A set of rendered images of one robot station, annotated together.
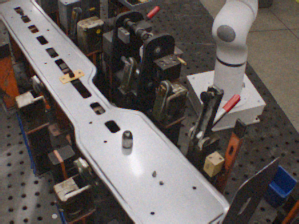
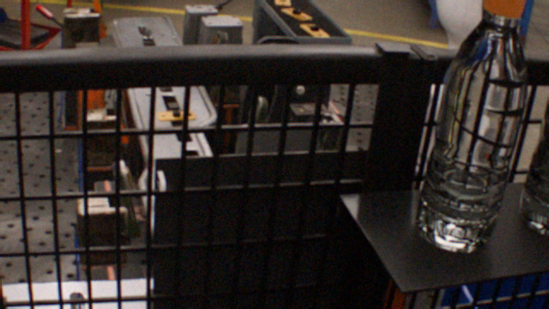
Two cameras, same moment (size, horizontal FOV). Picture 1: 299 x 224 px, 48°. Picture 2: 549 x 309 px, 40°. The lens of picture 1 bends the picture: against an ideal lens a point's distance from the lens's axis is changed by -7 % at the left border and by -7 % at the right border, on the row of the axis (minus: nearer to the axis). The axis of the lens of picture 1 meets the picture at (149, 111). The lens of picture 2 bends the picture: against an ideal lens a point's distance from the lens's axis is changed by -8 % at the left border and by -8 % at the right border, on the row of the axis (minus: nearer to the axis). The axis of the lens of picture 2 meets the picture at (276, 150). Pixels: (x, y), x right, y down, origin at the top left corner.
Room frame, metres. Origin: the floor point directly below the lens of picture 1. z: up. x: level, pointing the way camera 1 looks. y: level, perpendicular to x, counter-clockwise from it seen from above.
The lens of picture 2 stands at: (-0.50, -0.45, 1.75)
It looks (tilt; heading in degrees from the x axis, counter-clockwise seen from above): 27 degrees down; 19
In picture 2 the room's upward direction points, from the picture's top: 7 degrees clockwise
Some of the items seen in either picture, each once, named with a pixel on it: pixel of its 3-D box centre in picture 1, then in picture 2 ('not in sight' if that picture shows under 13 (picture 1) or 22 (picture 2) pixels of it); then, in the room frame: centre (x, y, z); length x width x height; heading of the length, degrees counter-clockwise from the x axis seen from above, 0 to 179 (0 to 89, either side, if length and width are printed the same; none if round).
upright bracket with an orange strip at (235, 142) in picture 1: (220, 183); not in sight; (0.55, -0.21, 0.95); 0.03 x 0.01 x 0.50; 38
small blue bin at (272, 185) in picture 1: (277, 187); not in sight; (0.67, -0.47, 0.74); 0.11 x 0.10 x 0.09; 38
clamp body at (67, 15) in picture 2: not in sight; (80, 69); (1.24, 0.77, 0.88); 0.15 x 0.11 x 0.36; 128
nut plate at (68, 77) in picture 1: (71, 75); (176, 114); (0.90, 0.26, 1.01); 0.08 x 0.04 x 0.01; 129
